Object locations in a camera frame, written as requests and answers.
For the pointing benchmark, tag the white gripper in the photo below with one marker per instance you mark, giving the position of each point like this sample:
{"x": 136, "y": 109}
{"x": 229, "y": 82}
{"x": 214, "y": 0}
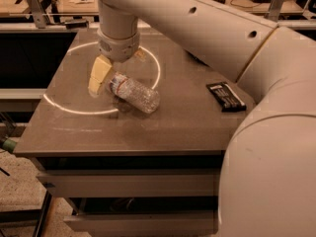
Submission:
{"x": 118, "y": 48}

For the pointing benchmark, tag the clear plastic water bottle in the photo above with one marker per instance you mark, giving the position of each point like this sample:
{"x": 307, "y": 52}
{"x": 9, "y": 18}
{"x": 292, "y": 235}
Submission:
{"x": 135, "y": 93}

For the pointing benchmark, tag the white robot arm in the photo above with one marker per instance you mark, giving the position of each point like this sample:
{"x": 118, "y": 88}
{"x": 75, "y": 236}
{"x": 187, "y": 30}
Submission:
{"x": 267, "y": 185}

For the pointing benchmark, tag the white circle tape marking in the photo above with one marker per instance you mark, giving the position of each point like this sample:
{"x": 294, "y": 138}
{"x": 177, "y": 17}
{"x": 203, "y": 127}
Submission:
{"x": 68, "y": 89}

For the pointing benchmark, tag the grey drawer cabinet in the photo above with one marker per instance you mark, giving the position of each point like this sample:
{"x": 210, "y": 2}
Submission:
{"x": 189, "y": 130}

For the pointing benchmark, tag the black snack bar wrapper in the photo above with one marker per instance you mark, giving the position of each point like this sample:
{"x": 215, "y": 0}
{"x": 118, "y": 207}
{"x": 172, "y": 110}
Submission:
{"x": 226, "y": 97}

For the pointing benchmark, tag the upper grey drawer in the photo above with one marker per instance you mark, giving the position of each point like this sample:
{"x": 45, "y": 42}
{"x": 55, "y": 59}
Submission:
{"x": 131, "y": 183}

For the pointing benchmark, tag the grey drawer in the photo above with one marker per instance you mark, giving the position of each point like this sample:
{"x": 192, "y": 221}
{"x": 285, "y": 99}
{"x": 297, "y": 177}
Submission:
{"x": 145, "y": 225}
{"x": 131, "y": 183}

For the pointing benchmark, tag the green capped tube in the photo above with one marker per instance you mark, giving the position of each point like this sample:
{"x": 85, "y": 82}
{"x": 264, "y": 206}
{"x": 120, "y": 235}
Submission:
{"x": 7, "y": 144}

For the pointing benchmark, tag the lower grey drawer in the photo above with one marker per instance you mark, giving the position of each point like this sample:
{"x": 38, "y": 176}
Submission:
{"x": 145, "y": 225}

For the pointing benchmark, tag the left metal bracket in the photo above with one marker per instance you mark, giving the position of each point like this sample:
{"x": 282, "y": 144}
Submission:
{"x": 38, "y": 13}

